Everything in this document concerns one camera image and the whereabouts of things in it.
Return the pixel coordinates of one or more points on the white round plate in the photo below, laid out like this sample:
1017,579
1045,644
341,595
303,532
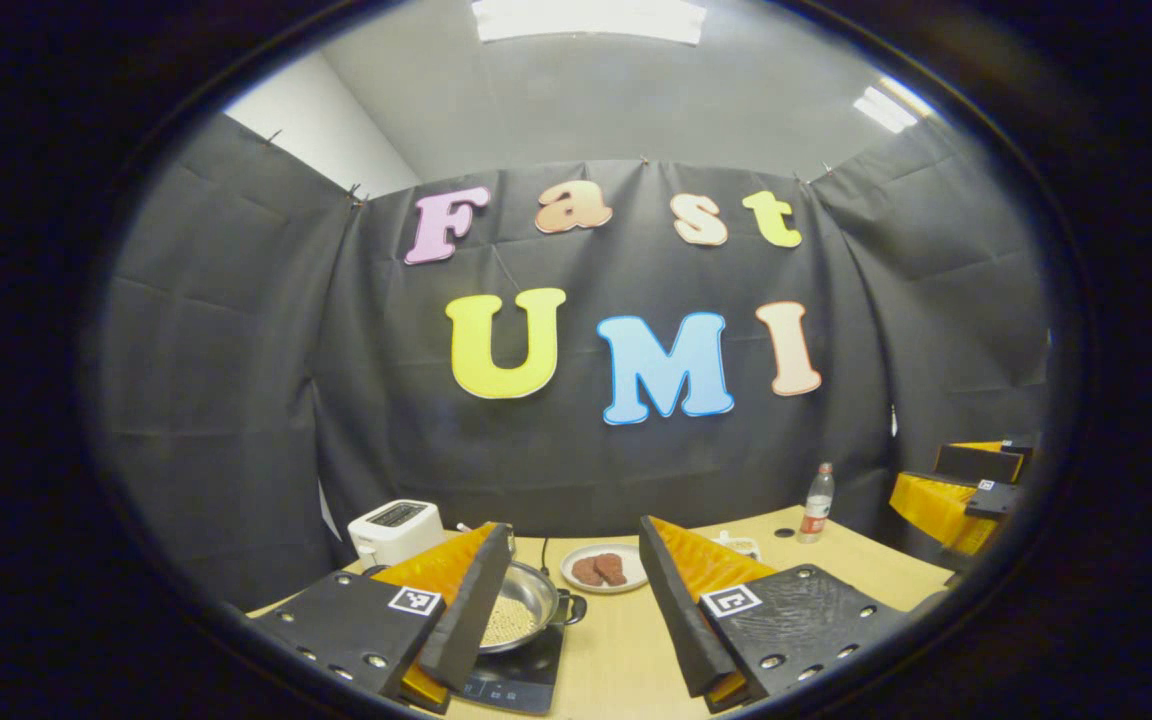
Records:
636,582

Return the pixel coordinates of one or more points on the white divided bean dish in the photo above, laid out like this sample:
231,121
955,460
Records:
741,547

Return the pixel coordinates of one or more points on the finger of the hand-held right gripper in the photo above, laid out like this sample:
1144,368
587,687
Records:
981,463
941,510

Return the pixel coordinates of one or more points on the stainless steel pot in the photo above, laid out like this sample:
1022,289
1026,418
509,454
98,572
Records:
536,590

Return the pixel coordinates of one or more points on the large ceiling light panel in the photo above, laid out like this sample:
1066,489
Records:
586,18

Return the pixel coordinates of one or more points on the pile of soybeans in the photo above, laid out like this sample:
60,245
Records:
508,622

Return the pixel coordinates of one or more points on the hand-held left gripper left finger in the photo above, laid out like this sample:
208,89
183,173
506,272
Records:
481,610

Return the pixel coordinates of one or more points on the brown meat steak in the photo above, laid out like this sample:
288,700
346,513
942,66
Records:
613,567
586,572

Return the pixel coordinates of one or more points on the white toaster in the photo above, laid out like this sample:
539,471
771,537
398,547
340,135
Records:
391,535

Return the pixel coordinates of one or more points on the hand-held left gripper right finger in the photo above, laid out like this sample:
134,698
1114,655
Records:
681,630

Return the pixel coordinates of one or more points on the clear plastic water bottle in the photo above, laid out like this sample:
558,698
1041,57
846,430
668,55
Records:
816,505

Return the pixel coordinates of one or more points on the small ceiling light panel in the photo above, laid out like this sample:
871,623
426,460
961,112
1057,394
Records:
891,105

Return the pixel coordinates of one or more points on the black backdrop cloth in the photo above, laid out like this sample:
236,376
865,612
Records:
236,350

